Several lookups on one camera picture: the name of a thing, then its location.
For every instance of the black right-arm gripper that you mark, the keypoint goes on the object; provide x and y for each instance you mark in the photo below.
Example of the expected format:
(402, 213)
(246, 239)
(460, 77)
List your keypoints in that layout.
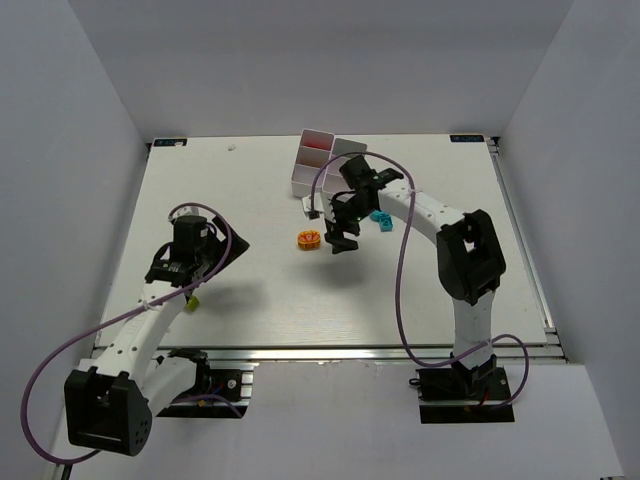
(343, 223)

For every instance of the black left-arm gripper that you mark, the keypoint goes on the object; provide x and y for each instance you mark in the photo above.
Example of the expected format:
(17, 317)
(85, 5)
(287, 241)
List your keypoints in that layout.
(220, 245)

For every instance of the yellow butterfly lego brick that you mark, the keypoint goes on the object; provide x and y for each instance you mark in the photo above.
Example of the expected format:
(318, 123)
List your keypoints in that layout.
(309, 240)

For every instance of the small teal lego brick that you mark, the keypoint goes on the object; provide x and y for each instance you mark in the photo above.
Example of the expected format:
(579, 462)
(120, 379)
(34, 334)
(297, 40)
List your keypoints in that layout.
(385, 224)

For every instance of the lime green lego brick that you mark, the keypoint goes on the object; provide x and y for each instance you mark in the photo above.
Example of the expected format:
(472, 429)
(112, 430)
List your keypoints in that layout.
(192, 304)

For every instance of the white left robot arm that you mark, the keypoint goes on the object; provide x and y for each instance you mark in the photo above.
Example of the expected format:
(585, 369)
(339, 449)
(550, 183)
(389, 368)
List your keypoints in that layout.
(110, 406)

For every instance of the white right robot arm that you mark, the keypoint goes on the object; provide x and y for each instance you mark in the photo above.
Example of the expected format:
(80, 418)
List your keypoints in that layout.
(470, 260)

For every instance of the teal rounded lego brick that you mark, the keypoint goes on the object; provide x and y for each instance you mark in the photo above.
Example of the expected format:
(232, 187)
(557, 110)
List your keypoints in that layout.
(378, 216)

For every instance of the white divided container left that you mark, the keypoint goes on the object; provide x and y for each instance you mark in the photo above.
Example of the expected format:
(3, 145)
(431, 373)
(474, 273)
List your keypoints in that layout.
(313, 152)

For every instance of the left blue corner label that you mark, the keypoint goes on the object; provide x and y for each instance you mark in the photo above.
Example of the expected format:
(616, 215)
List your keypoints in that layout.
(169, 142)

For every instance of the blue table corner label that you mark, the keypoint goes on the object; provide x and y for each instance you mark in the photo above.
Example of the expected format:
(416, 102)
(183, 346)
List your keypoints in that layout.
(466, 138)

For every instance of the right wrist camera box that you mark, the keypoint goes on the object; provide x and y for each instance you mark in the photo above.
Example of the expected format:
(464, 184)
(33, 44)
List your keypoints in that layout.
(312, 206)

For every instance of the aluminium table rail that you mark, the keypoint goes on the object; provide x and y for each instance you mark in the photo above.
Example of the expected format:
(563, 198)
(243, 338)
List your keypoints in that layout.
(507, 351)

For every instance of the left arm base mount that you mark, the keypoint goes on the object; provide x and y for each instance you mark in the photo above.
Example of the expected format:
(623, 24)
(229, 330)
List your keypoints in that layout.
(225, 393)

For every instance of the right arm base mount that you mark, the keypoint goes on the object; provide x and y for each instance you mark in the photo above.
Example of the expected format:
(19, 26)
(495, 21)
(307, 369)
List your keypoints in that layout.
(447, 397)

